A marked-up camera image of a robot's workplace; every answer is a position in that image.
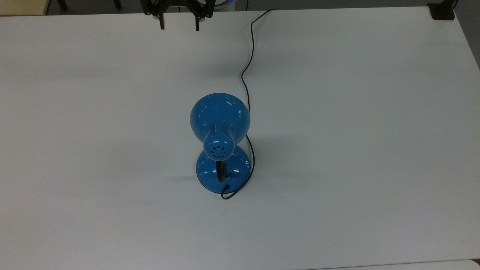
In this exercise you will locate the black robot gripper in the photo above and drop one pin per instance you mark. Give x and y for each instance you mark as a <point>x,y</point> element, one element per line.
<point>180,3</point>

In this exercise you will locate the blue and white robot arm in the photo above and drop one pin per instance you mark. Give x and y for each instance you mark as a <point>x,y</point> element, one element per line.
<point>226,2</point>

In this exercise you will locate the blue desk lamp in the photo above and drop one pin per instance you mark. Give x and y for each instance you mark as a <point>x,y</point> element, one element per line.
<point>219,120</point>

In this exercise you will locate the black chair leg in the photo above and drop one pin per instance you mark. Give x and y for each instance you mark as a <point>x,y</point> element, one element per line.
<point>62,3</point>
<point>117,3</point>

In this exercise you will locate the light wooden furniture piece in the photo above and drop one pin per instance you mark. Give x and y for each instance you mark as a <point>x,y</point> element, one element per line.
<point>22,6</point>

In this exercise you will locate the black table clamp mount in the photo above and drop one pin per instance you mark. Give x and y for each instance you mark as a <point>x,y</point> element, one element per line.
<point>441,11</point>

